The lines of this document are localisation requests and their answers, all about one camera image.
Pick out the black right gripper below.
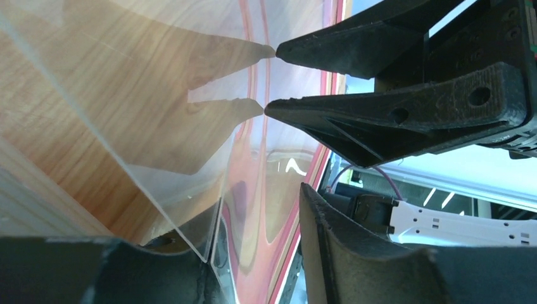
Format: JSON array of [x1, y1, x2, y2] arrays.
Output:
[[265, 1, 536, 168]]

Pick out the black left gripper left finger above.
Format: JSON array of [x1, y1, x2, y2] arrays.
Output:
[[0, 201, 236, 304]]

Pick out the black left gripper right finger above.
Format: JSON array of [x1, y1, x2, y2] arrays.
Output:
[[300, 183, 536, 303]]

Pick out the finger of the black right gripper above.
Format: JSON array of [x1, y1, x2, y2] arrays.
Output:
[[276, 0, 460, 79]]

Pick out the wooden picture frame pink inlay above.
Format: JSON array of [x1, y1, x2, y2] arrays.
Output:
[[1, 1, 341, 303]]

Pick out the clear acrylic sheet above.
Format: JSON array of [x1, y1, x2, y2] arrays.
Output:
[[1, 1, 347, 267]]

